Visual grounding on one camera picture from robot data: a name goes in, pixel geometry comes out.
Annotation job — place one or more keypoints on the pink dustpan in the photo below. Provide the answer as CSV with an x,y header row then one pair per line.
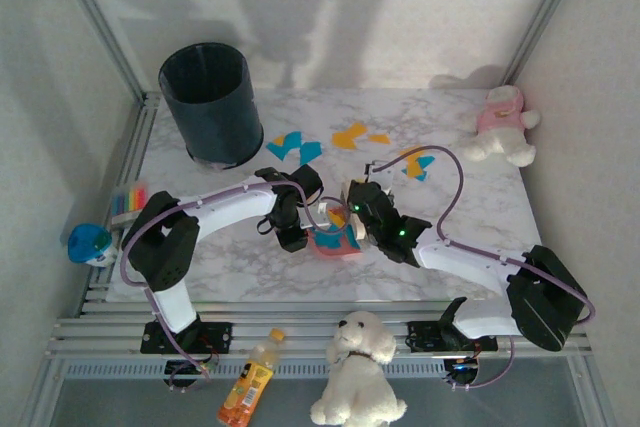
x,y
330,253

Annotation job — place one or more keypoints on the aluminium frame base rails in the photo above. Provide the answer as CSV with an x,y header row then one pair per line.
x,y
310,332

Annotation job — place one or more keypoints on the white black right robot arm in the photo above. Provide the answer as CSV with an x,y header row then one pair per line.
x,y
465,262

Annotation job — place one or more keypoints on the black controller board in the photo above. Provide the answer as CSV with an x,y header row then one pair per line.
x,y
460,373
175,373

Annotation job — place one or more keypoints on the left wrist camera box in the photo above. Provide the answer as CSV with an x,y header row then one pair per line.
x,y
325,208

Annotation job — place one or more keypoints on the small orange paper scrap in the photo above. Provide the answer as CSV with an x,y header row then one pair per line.
x,y
277,139
378,138

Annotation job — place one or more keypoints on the white plush dog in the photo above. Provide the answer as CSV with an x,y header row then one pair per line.
x,y
357,377

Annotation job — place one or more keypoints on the orange juice bottle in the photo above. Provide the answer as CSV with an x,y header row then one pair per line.
x,y
250,382

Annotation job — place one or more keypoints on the aluminium frame post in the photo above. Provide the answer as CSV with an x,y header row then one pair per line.
x,y
545,12
100,27

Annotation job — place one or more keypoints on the large blue paper scrap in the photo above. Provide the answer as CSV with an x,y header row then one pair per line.
x,y
289,148

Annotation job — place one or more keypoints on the dark blue-grey waste bin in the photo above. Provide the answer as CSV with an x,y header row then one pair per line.
x,y
215,112

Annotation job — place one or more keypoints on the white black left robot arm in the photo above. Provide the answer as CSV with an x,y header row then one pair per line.
x,y
225,209

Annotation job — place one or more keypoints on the blue-capped white container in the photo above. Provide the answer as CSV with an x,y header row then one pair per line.
x,y
87,242

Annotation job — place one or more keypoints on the white plush in pink dress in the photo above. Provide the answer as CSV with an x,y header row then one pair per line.
x,y
500,117

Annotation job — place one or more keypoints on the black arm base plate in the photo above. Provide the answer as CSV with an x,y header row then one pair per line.
x,y
422,337
220,337

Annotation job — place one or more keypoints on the large orange paper scrap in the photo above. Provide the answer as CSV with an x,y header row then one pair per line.
x,y
345,139

